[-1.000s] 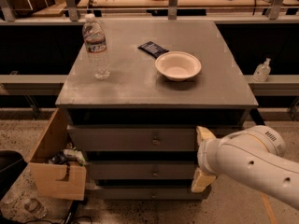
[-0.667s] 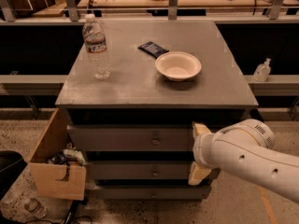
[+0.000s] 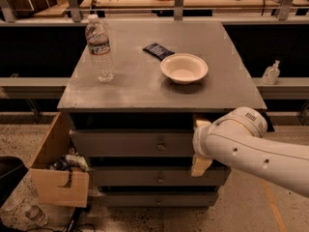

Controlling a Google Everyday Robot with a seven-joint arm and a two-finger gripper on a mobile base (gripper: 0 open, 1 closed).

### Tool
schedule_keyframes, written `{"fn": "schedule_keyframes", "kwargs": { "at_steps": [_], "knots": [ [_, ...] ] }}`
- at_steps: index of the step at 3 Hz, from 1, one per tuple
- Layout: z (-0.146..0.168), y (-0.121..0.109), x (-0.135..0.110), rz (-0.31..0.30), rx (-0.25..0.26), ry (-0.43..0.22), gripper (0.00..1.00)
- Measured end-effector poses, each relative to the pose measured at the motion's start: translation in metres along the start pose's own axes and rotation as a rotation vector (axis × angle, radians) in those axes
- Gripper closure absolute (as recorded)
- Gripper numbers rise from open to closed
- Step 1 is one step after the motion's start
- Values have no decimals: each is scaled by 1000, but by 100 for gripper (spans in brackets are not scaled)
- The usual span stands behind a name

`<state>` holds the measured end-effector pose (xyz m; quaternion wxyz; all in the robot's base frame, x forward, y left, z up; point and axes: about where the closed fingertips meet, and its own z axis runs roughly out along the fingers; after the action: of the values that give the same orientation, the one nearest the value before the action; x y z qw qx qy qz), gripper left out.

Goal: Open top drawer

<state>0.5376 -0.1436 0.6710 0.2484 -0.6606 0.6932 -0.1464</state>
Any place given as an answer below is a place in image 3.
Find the cardboard box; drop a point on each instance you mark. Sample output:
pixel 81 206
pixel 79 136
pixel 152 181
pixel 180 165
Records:
pixel 58 187

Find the white paper bowl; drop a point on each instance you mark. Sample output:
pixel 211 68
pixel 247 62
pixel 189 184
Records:
pixel 184 68

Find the grey top drawer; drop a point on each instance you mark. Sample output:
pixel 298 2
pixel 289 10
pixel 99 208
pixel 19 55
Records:
pixel 99 143

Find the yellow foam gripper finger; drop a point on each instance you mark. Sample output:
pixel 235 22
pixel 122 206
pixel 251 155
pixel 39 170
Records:
pixel 199 166
pixel 200 120

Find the dark blue snack packet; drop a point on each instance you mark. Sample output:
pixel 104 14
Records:
pixel 158 51

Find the empty plastic bottle on floor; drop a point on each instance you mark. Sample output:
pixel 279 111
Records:
pixel 36 215

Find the grey middle drawer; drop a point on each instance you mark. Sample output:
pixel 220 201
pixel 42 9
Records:
pixel 154 175

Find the grey bottom drawer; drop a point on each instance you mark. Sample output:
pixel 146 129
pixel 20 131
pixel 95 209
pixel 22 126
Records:
pixel 159 199

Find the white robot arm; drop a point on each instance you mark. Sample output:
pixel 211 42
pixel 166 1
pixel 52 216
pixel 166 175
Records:
pixel 236 140

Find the clear plastic water bottle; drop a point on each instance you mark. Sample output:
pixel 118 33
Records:
pixel 99 48

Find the grey drawer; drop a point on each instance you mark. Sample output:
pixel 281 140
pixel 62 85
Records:
pixel 159 199
pixel 154 175
pixel 99 143

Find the hand sanitizer bottle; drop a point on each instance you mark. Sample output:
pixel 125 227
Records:
pixel 271 73

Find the trash in cardboard box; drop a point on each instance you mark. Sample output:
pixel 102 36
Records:
pixel 68 160

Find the grey metal railing frame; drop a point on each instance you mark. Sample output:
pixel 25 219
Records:
pixel 76 11

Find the grey drawer cabinet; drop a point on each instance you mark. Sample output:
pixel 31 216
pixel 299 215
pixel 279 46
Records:
pixel 141 98

